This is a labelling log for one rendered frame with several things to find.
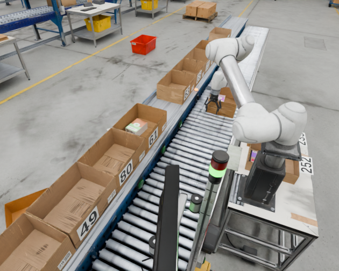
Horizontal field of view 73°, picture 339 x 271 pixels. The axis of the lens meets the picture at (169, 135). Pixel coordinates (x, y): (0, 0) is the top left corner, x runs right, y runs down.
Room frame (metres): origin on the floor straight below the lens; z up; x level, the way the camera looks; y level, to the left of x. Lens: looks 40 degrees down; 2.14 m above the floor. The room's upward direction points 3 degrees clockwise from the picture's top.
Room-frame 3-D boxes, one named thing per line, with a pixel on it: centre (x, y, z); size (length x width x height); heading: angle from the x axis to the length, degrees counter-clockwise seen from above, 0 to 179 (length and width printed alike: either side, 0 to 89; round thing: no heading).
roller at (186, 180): (1.14, -0.12, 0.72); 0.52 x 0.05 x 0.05; 69
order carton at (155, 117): (1.47, 0.24, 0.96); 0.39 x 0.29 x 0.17; 159
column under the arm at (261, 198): (1.04, -0.67, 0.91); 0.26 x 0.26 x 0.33; 71
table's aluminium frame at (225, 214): (1.29, -0.87, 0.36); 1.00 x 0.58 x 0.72; 161
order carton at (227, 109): (2.20, -0.59, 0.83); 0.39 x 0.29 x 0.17; 159
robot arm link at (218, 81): (1.93, -0.43, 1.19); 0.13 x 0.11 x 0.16; 101
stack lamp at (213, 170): (0.48, -0.16, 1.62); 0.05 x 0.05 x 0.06
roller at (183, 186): (1.08, -0.10, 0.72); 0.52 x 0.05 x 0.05; 69
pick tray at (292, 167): (1.32, -0.85, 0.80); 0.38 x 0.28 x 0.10; 69
